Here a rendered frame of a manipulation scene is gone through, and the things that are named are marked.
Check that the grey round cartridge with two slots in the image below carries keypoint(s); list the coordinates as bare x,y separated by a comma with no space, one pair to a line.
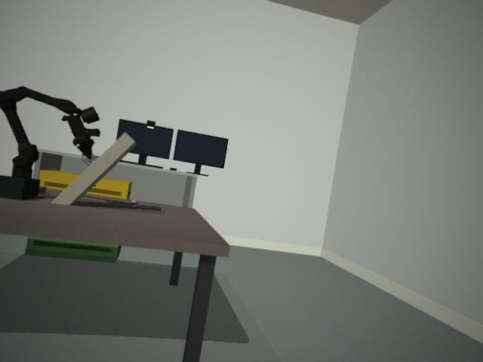
92,160

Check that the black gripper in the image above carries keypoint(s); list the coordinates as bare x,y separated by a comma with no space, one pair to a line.
84,141

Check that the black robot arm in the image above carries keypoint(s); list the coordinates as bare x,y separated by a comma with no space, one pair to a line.
27,152

